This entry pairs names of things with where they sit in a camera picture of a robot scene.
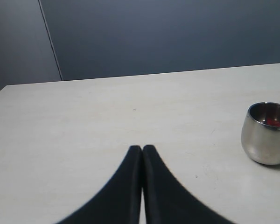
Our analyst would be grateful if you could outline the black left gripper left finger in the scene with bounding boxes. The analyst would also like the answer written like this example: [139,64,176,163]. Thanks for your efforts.
[59,146,142,224]

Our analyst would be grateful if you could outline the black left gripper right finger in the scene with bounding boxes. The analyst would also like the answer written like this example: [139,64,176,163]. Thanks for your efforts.
[143,145,232,224]

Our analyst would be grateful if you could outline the red candy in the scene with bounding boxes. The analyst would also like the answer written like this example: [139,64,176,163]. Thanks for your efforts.
[265,118,280,127]

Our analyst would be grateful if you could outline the stainless steel cup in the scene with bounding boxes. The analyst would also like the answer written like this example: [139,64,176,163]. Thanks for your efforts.
[241,102,280,166]

